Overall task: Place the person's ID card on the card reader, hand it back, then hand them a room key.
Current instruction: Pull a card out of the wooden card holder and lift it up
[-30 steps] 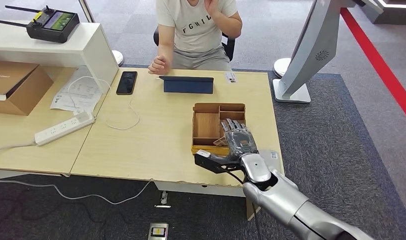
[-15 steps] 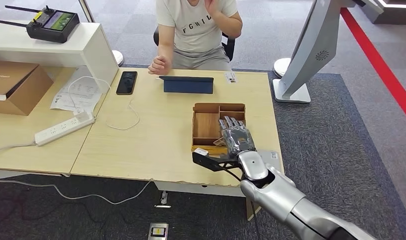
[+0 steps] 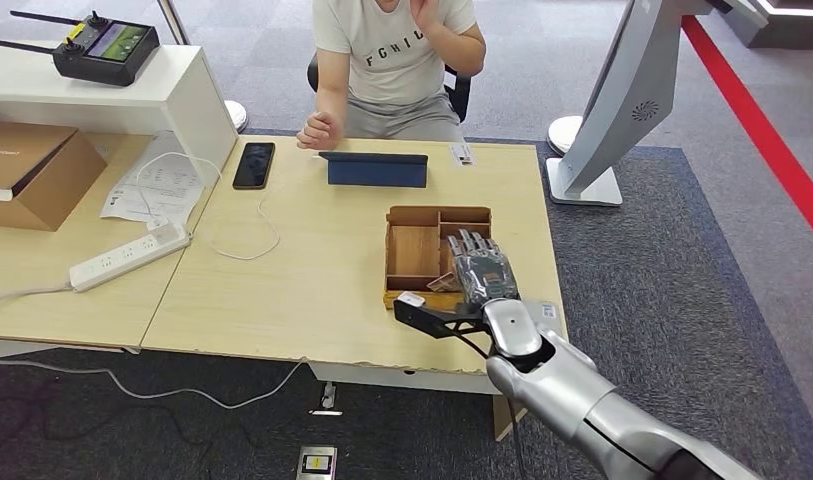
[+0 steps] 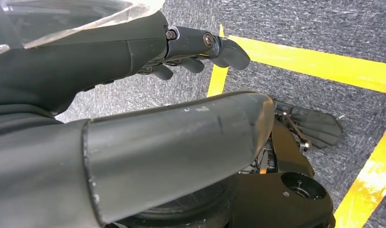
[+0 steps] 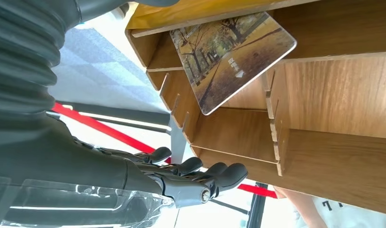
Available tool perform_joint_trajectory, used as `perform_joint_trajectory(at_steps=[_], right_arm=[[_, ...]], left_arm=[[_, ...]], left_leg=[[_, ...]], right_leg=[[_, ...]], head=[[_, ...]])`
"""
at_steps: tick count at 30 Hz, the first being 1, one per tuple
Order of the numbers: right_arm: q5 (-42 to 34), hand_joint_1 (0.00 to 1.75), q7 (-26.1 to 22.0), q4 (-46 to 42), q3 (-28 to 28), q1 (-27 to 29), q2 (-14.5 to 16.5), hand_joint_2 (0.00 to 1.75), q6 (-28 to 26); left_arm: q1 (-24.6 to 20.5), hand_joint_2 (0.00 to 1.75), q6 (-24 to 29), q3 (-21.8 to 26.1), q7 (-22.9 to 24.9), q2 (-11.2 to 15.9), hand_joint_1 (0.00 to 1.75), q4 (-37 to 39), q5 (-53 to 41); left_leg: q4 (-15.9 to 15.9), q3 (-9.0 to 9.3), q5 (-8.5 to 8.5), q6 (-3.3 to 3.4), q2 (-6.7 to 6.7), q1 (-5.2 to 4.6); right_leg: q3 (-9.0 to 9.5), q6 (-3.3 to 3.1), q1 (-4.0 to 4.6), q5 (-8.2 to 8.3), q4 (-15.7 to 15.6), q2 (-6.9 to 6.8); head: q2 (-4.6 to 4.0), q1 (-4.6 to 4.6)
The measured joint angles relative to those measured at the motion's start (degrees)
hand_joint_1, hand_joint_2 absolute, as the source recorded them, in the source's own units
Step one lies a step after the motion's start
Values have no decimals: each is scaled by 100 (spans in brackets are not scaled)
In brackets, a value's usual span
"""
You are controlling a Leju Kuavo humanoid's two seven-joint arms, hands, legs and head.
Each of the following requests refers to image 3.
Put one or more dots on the person's right hand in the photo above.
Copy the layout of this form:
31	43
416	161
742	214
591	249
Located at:
321	131

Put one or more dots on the person's left hand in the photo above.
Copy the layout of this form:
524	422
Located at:
427	13

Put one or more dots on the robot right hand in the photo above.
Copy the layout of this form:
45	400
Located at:
485	275

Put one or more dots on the wooden organizer box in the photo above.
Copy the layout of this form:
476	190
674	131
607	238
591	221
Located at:
412	252

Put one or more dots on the white ID card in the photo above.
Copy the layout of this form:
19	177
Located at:
462	154

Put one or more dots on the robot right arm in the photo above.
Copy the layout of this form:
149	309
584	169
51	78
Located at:
558	391

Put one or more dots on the person's left forearm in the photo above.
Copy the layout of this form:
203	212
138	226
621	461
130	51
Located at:
460	50

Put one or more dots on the person's right forearm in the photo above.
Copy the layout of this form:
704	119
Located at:
332	93

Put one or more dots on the person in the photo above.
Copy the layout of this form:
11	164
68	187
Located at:
386	60

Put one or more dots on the grey card reader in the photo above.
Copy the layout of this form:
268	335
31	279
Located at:
545	311

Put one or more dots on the clear plastic film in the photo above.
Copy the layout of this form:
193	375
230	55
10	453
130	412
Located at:
487	277

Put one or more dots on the blue tablet case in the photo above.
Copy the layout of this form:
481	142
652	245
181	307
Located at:
376	172

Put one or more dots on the black smartphone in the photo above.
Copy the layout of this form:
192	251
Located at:
254	166

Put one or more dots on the round white stand base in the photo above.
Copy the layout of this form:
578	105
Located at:
562	135
238	116

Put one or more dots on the light wood desk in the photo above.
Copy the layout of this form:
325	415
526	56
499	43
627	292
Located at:
406	381
81	318

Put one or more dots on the white desk shelf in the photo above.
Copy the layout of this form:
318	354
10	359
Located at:
174	99

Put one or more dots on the dark grey carpet mat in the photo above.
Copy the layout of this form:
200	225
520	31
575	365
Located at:
644	298

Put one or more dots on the white printed paper sheet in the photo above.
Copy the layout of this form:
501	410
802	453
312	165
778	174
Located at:
159	191

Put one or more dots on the white charger plug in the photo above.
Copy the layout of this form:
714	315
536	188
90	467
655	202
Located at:
167	230

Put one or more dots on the metal pole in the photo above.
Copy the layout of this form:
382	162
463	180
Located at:
173	23

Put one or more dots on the floor outlet with plug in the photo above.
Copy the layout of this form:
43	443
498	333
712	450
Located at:
328	397

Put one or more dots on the grey kiosk display stand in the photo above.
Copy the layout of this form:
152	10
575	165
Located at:
618	99

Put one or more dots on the black remote controller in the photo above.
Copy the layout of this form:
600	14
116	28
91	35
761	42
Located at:
104	53

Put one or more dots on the white power strip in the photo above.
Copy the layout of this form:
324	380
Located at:
126	256

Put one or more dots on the brown cardboard box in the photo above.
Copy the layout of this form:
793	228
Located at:
48	184

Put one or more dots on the grey display plinth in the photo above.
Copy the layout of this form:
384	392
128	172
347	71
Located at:
797	30

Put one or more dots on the black right camera bracket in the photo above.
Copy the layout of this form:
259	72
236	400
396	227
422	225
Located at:
432	321

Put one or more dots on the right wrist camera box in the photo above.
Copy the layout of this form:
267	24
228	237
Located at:
411	299

